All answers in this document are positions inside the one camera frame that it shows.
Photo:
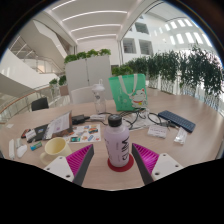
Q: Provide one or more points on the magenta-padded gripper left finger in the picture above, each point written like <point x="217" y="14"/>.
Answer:
<point x="59" y="165"/>

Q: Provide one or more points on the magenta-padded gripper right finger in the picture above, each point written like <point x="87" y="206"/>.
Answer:
<point x="165" y="165"/>

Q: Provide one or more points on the lilac drink bottle black cap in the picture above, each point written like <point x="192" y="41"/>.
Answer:
<point x="116" y="145"/>

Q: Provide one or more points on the clear plastic water bottle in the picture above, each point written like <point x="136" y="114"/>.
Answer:
<point x="99" y="100"/>

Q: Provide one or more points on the pale yellow mug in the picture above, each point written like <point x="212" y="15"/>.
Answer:
<point x="56" y="148"/>

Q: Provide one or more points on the small teal packet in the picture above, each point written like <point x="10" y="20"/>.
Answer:
<point x="36" y="146"/>

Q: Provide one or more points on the white plastic packet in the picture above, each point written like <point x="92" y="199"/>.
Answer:
<point x="180" y="136"/>

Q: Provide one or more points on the white card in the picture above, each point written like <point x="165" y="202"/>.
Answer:
<point x="157" y="131"/>

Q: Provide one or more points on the white computer mouse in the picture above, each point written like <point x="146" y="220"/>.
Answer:
<point x="22" y="151"/>
<point x="18" y="142"/>

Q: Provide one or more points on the tablet in dark case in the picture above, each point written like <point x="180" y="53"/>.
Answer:
<point x="60" y="125"/>

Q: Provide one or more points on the colourful sticker sheet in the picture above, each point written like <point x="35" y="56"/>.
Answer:
<point x="85" y="133"/>

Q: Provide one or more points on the dark blue keyboard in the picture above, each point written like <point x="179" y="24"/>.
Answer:
<point x="176" y="120"/>

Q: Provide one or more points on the small red black box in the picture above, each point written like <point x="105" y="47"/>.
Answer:
<point x="25" y="133"/>

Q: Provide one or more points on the black charger block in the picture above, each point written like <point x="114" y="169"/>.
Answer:
<point x="80" y="119"/>

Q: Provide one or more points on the flat round red coaster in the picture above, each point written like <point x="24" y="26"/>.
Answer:
<point x="111" y="166"/>

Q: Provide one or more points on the white paper sheet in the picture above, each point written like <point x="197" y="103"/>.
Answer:
<point x="9" y="126"/>

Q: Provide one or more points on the black office chair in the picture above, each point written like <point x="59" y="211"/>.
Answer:
<point x="40" y="104"/>

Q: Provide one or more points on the white office chair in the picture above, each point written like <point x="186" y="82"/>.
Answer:
<point x="82" y="95"/>

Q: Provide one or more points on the green tote bag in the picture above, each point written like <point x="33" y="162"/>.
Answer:
<point x="128" y="93"/>

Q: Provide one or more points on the white cabinet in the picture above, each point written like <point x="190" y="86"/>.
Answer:
<point x="88" y="78"/>

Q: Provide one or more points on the green hedge plant row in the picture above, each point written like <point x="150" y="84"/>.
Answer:
<point x="186" y="70"/>

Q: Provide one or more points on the green plants atop cabinet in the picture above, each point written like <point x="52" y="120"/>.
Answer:
<point x="86" y="54"/>

